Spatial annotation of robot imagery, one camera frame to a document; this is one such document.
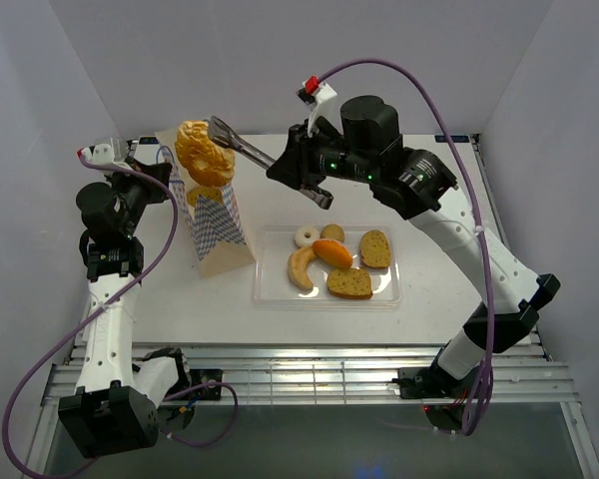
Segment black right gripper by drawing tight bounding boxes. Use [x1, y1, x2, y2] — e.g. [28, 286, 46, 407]
[265, 118, 375, 192]

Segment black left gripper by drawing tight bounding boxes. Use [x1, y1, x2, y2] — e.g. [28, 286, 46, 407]
[105, 158, 172, 237]

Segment large orange ring bread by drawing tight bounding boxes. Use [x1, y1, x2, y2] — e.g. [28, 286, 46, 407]
[175, 121, 236, 188]

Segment metal serving tongs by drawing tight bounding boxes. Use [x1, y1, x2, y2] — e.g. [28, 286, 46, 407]
[208, 116, 333, 210]

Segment pale bread stick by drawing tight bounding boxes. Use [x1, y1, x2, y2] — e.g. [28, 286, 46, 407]
[288, 246, 316, 290]

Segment orange oval bread roll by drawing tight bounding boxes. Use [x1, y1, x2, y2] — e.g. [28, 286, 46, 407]
[312, 239, 353, 269]

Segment paper bread bag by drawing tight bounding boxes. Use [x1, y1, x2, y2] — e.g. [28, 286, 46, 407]
[156, 129, 255, 277]

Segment heart toast slice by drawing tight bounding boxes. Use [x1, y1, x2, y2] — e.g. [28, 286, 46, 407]
[359, 230, 391, 269]
[326, 268, 373, 299]

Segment small thin toast slice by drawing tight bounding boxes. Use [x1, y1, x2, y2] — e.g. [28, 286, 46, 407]
[187, 186, 224, 208]

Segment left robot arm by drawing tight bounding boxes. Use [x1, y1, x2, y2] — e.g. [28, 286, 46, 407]
[59, 164, 192, 459]

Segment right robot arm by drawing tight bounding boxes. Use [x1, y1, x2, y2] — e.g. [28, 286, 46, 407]
[267, 95, 560, 397]

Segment left black label sticker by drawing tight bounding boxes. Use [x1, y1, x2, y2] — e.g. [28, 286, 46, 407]
[138, 136, 160, 145]

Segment black label sticker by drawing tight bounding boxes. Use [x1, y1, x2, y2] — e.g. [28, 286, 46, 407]
[434, 135, 471, 144]
[138, 136, 160, 145]

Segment small white donut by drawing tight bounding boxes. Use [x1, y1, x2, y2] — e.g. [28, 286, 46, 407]
[294, 226, 320, 248]

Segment round tan bun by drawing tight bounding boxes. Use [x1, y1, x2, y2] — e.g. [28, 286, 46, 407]
[320, 224, 345, 242]

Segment clear plastic tray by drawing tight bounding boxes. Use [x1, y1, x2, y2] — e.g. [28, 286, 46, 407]
[254, 225, 402, 310]

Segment right black label sticker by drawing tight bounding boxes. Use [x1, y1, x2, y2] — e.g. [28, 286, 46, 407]
[434, 135, 471, 144]

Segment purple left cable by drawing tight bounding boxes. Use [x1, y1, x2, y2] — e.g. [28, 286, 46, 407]
[2, 157, 240, 478]

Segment purple cable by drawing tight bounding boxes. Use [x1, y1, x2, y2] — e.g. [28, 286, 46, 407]
[2, 157, 240, 478]
[318, 58, 495, 436]

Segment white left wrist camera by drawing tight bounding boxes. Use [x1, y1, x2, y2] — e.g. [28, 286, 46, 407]
[77, 137, 129, 169]

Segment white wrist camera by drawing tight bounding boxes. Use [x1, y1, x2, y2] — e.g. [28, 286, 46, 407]
[77, 137, 129, 169]
[297, 76, 337, 138]

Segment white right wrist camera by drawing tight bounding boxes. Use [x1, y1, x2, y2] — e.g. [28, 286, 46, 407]
[297, 76, 337, 138]

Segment aluminium frame rail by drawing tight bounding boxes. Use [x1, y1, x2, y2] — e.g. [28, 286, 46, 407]
[42, 134, 580, 408]

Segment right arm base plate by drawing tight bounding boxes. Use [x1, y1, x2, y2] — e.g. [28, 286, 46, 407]
[392, 366, 479, 399]

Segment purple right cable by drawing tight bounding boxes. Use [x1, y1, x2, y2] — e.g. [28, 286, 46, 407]
[318, 58, 495, 436]

